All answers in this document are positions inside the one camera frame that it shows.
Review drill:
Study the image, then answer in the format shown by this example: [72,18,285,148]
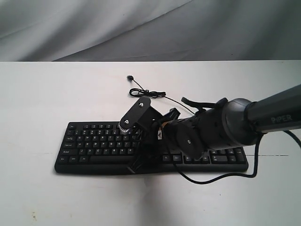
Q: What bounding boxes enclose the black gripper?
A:
[128,107,182,171]

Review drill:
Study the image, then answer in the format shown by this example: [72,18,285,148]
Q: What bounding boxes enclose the dark grey piper robot arm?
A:
[119,86,301,173]

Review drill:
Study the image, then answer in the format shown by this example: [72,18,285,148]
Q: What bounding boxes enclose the black acer keyboard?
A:
[55,121,249,176]

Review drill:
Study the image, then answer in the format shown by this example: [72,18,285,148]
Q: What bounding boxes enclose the grey backdrop cloth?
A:
[0,0,301,61]

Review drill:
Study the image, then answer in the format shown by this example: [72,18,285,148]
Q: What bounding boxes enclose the black keyboard usb cable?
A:
[126,75,196,116]

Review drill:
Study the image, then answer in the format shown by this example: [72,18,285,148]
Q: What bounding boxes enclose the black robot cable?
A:
[173,130,301,186]

